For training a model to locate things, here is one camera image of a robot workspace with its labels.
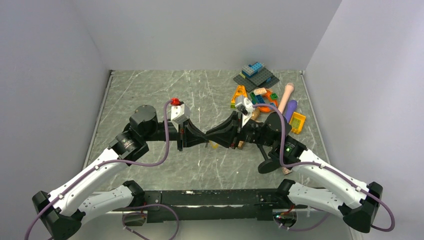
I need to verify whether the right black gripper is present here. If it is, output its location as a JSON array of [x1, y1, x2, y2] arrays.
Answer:
[[205, 111, 277, 149]]

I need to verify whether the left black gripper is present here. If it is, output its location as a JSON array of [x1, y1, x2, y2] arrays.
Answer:
[[143, 117, 209, 151]]

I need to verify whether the yellow key tag with keyring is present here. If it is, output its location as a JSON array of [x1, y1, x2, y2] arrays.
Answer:
[[210, 141, 219, 149]]

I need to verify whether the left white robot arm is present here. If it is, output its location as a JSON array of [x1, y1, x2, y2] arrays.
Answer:
[[32, 103, 206, 240]]

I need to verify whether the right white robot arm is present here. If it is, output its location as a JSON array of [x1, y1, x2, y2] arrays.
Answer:
[[205, 112, 383, 233]]

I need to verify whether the gold toy microphone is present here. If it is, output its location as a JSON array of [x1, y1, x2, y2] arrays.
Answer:
[[237, 108, 261, 150]]

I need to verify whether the orange triangular toy block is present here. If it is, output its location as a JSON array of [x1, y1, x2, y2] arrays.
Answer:
[[230, 85, 248, 108]]

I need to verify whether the black microphone stand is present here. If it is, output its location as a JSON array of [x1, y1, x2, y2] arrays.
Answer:
[[256, 144, 281, 174]]

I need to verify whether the blue grey lego stack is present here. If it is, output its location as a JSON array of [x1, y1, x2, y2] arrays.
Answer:
[[240, 62, 266, 78]]

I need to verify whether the dark grey lego baseplate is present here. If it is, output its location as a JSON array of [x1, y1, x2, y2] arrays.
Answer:
[[233, 68, 280, 92]]

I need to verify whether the glitter filled tube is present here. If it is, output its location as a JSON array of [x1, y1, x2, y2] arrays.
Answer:
[[281, 167, 292, 175]]

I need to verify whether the purple toy microphone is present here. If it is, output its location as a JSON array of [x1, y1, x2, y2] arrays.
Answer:
[[284, 99, 298, 123]]

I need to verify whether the yellow window toy block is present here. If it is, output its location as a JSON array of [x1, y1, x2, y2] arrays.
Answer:
[[289, 112, 306, 135]]

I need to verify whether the pink toy microphone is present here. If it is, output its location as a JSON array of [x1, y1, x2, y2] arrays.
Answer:
[[278, 82, 295, 113]]

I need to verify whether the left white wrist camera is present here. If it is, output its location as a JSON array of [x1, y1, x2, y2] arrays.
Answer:
[[170, 98, 191, 125]]

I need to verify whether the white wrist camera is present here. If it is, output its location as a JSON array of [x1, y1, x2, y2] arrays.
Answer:
[[235, 95, 255, 128], [170, 98, 191, 125]]

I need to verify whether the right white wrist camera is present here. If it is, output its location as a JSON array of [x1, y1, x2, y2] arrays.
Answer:
[[235, 95, 255, 128]]

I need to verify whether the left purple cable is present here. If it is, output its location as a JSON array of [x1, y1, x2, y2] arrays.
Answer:
[[23, 99, 175, 240]]

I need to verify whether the purple cable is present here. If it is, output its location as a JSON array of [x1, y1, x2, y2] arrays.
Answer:
[[23, 99, 175, 240], [253, 103, 396, 233]]

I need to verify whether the orange ring toy with bricks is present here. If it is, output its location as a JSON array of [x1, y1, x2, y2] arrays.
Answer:
[[249, 88, 279, 107]]

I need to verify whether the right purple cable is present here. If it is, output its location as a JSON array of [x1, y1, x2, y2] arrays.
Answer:
[[253, 103, 396, 233]]

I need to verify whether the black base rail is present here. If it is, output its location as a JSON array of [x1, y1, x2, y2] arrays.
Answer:
[[122, 179, 295, 223]]

